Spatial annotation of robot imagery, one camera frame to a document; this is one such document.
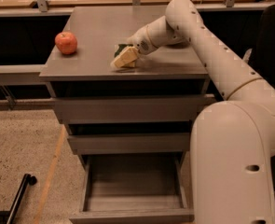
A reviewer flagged black metal stand leg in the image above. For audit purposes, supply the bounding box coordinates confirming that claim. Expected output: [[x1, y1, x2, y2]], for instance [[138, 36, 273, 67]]
[[0, 174, 37, 224]]

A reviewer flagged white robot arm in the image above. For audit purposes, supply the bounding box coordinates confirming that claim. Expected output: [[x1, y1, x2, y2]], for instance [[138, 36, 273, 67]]
[[111, 0, 275, 224]]

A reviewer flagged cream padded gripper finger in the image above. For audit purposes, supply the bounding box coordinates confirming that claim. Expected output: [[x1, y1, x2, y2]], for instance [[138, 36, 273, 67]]
[[110, 45, 141, 70]]

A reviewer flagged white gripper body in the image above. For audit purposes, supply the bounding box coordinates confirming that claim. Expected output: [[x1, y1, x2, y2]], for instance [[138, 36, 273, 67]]
[[127, 25, 158, 55]]

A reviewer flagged red apple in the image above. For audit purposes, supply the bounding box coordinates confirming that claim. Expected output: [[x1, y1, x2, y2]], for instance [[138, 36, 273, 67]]
[[55, 32, 77, 55]]

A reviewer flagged grey middle drawer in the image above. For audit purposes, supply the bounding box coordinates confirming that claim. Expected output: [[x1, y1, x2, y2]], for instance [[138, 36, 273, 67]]
[[68, 133, 190, 154]]

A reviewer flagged grey drawer cabinet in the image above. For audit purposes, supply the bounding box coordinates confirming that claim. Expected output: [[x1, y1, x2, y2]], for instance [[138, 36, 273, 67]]
[[38, 5, 216, 170]]

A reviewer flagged grey top drawer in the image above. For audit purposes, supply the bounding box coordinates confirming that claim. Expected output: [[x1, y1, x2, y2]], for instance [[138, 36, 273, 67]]
[[54, 94, 216, 124]]

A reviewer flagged grey open bottom drawer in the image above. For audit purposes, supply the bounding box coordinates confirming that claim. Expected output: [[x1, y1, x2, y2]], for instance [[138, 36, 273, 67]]
[[70, 153, 194, 224]]

